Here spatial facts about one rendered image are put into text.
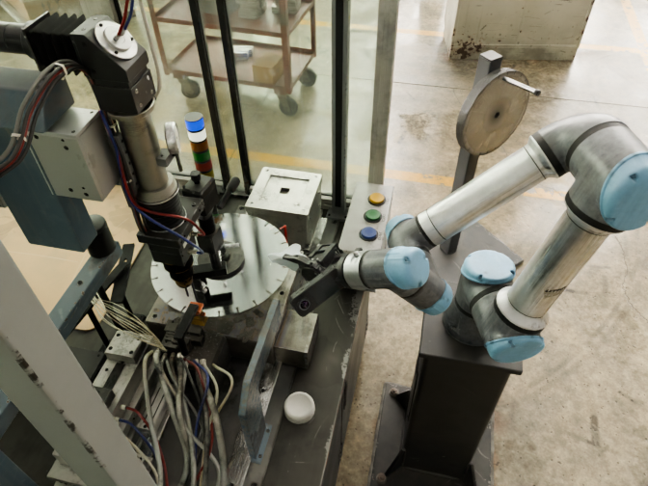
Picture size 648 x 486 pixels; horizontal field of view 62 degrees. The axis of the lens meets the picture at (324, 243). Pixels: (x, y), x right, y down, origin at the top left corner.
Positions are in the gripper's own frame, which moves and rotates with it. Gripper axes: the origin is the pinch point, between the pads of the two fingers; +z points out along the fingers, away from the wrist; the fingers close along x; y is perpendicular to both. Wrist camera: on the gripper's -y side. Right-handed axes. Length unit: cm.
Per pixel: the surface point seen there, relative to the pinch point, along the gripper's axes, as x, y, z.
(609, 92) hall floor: -104, 312, 23
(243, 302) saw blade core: -0.2, -7.0, 7.3
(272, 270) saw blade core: -0.2, 3.9, 7.3
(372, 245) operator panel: -12.3, 27.8, -1.4
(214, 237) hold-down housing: 17.0, -6.4, 2.3
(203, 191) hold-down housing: 27.4, -6.8, -5.2
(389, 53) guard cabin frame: 26, 52, -14
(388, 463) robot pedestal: -96, 15, 33
